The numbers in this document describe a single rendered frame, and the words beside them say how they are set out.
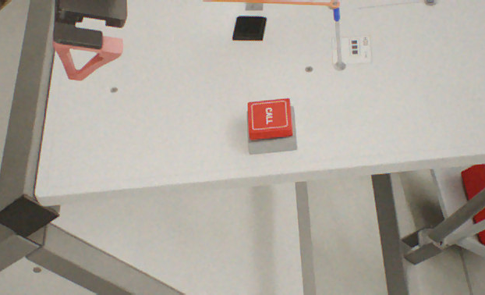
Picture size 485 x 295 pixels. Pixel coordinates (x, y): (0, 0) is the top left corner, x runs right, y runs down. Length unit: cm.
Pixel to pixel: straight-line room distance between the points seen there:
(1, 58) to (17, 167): 37
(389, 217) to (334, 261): 186
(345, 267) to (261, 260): 191
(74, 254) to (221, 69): 30
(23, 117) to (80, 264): 20
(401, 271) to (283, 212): 27
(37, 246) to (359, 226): 255
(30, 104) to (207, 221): 38
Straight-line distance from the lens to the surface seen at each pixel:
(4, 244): 122
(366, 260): 360
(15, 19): 156
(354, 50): 121
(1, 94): 144
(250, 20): 125
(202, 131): 114
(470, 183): 425
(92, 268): 125
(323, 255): 335
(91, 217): 129
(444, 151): 110
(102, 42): 93
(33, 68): 129
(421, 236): 150
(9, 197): 116
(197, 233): 145
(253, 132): 108
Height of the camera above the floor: 163
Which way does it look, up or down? 30 degrees down
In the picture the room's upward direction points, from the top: 59 degrees clockwise
